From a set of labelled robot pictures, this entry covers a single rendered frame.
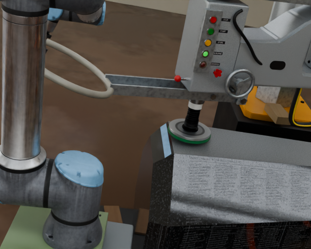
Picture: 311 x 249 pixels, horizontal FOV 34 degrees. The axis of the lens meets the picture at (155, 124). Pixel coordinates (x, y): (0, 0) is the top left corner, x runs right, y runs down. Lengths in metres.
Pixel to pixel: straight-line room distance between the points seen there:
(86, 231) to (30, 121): 0.40
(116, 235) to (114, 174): 1.92
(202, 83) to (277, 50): 0.39
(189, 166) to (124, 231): 0.67
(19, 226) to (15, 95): 0.50
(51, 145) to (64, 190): 2.49
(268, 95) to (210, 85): 1.09
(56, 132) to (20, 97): 2.81
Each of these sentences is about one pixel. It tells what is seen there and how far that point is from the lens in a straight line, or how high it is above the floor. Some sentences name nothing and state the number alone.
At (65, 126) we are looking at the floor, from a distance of 4.28.
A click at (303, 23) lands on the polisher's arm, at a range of 2.46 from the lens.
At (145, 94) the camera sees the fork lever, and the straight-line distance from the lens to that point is 2.30.
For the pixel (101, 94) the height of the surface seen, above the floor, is 1.16.
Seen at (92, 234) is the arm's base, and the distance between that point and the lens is 1.61.
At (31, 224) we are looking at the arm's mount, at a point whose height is 0.92.
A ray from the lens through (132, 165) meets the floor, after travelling 3.86.
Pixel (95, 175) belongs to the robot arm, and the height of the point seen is 1.18.
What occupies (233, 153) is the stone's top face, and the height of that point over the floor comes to 0.84.
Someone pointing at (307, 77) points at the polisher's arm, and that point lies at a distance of 2.58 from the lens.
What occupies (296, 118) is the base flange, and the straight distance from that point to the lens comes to 3.31.
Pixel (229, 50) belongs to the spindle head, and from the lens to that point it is 2.30.
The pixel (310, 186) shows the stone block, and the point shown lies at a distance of 2.61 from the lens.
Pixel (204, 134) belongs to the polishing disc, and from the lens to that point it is 2.51.
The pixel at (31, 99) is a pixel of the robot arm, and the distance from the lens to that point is 1.39.
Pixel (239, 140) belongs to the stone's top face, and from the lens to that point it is 2.67.
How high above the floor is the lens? 2.00
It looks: 26 degrees down
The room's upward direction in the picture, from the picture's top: 11 degrees clockwise
